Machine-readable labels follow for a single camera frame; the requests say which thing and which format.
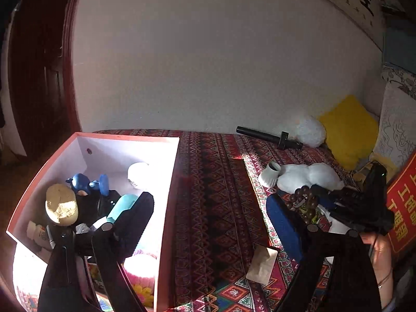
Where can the white cardboard box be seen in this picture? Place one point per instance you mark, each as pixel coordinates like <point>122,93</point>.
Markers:
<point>107,149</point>

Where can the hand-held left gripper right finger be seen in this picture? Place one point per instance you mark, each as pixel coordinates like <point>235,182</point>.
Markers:
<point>286,227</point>

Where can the black pouch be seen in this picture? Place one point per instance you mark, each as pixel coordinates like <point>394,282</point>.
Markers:
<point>94,204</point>

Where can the dark wooden door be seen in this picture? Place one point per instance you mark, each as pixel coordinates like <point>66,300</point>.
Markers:
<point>35,71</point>

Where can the black rod tool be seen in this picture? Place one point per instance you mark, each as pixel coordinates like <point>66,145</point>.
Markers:
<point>269,135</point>

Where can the patterned red blanket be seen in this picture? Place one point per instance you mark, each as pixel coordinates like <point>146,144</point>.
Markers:
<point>214,201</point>

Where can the pink yellow crochet basket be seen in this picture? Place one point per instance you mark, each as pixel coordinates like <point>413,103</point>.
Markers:
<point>141,266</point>

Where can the white fluffy plush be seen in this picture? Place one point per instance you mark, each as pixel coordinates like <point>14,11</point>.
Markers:
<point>305,130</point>

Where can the yellow pillow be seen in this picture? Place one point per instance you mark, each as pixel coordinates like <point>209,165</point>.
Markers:
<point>349,130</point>

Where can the small white bottle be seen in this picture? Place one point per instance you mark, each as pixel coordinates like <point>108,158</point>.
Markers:
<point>37,232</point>

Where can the teal plastic case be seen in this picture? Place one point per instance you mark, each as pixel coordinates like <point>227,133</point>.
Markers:
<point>122,206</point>

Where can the white round jar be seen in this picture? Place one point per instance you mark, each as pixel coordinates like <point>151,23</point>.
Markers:
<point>138,174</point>

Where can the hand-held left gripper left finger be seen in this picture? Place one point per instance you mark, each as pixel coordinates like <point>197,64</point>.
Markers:
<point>136,221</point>

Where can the calligraphy wall scroll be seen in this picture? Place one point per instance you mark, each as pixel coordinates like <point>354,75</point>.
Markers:
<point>351,0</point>

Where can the beige stone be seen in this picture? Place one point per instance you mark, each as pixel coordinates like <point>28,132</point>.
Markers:
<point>61,204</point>

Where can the red sign board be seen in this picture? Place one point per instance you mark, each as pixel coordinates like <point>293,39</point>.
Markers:
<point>404,214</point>

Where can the white plush toy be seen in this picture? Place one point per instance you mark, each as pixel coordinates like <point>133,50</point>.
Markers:
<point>312,175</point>

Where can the small white cup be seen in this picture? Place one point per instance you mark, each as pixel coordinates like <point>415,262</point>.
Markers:
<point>269,175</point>

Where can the blue toy figure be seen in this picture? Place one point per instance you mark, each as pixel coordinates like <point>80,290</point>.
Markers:
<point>83,183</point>

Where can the white embroidered pillow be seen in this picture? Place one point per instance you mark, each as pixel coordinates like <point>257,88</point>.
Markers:
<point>396,123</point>

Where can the tan paper card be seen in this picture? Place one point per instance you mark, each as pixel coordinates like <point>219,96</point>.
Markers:
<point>261,263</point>

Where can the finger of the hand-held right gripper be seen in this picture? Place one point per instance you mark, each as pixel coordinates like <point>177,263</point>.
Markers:
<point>325,195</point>

